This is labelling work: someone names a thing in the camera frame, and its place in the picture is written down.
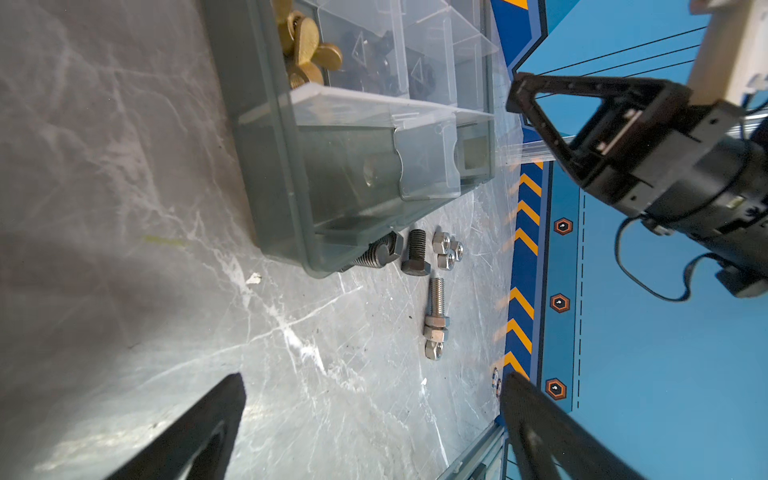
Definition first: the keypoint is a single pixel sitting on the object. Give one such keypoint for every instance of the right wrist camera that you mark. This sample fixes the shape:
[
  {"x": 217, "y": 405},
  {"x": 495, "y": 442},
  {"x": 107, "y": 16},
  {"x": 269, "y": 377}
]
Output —
[{"x": 732, "y": 59}]

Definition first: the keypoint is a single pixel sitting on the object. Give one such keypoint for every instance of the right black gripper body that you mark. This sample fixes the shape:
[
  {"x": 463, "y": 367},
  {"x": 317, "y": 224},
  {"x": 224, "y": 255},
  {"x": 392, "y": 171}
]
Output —
[{"x": 674, "y": 167}]

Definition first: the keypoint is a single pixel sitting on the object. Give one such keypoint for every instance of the grey plastic organizer box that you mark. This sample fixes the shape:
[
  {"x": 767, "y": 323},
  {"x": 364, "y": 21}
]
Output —
[{"x": 329, "y": 170}]

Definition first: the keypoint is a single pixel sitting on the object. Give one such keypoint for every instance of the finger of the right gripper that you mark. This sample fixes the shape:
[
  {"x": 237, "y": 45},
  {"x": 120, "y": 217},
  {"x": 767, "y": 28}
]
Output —
[{"x": 631, "y": 111}]

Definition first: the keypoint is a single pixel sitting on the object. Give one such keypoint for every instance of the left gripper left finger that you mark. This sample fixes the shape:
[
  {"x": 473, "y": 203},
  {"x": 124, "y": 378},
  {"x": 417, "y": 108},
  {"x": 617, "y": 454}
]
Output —
[{"x": 199, "y": 444}]

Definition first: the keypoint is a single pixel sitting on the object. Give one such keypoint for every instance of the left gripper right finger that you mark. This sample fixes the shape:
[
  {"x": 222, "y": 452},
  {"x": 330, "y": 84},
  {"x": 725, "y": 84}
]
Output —
[{"x": 546, "y": 440}]

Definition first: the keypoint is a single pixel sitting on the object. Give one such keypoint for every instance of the black bolt near box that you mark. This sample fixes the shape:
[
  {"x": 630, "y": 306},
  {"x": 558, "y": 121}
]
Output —
[{"x": 382, "y": 252}]

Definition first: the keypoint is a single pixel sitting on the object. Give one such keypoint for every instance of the silver hex bolt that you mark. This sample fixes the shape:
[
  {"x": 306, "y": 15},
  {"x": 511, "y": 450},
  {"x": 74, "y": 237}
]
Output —
[{"x": 436, "y": 322}]

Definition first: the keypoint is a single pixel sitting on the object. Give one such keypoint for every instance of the black wing nut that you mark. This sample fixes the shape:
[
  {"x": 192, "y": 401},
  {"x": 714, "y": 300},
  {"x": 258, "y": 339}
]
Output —
[
  {"x": 424, "y": 79},
  {"x": 366, "y": 66}
]

